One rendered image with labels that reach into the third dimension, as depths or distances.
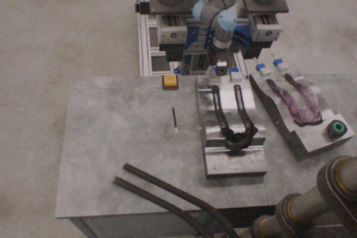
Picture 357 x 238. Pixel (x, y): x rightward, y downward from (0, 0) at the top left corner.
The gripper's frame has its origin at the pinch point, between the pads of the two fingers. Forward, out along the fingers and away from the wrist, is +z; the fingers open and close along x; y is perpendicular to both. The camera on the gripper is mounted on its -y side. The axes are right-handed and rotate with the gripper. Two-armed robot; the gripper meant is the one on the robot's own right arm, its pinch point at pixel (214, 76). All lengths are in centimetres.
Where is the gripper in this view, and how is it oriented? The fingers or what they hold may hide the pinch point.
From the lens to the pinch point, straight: 152.8
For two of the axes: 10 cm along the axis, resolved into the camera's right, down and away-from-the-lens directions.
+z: -0.7, 5.1, 8.6
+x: -9.9, 0.3, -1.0
